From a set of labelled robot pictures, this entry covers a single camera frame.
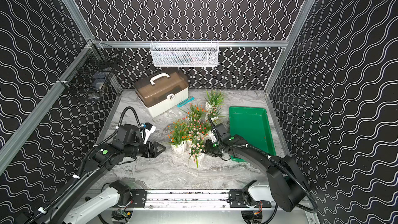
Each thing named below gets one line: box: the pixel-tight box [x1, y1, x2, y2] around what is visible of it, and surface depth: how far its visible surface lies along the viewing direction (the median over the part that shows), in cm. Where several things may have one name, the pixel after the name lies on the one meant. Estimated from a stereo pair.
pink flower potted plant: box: [187, 137, 206, 170], surface depth 78 cm
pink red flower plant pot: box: [189, 118, 213, 145], surface depth 84 cm
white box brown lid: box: [133, 71, 190, 118], surface depth 100 cm
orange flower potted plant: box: [167, 119, 189, 154], surface depth 85 cm
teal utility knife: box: [176, 96, 196, 108], surface depth 115 cm
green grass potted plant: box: [203, 89, 225, 117], surface depth 102 cm
